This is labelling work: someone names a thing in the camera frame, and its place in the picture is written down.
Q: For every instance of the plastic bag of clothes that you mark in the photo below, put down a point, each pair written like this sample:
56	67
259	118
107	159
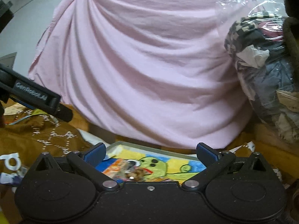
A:
261	41

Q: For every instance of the pink draped cloth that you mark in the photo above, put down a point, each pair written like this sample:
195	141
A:
151	70

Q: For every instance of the navy blue white packet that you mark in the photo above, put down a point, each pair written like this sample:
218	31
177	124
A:
13	179

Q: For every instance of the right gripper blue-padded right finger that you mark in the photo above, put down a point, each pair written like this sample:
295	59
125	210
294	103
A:
215	163

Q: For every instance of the brown PF printed blanket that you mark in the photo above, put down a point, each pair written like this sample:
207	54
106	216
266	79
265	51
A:
25	134

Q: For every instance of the orange cracker packet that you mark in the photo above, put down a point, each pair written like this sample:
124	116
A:
117	170

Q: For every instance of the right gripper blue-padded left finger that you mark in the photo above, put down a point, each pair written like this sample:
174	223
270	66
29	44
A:
84	163

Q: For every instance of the pink sausage white packet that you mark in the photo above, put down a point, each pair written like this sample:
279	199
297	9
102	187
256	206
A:
132	171

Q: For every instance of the grey metal tray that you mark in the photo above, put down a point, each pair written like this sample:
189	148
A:
149	149

